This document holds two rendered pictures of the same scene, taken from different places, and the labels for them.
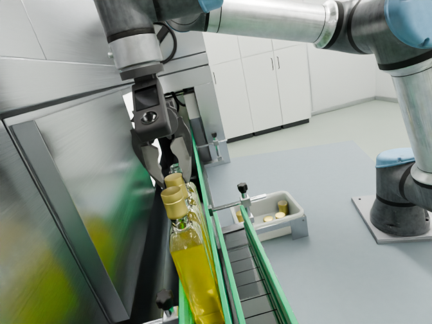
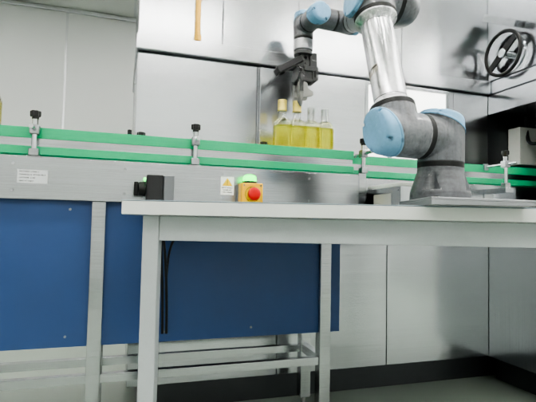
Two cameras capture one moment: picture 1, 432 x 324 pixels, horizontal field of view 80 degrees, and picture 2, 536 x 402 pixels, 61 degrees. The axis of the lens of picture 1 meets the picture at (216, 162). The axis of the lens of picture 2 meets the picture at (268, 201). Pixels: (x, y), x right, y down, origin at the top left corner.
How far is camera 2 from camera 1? 1.66 m
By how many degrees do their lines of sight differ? 77
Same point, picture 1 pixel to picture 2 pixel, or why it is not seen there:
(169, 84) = (511, 99)
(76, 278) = (251, 122)
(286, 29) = not seen: hidden behind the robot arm
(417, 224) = (415, 187)
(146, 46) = (297, 42)
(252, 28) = not seen: hidden behind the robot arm
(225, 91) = not seen: outside the picture
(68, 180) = (262, 88)
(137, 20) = (297, 33)
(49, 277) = (242, 111)
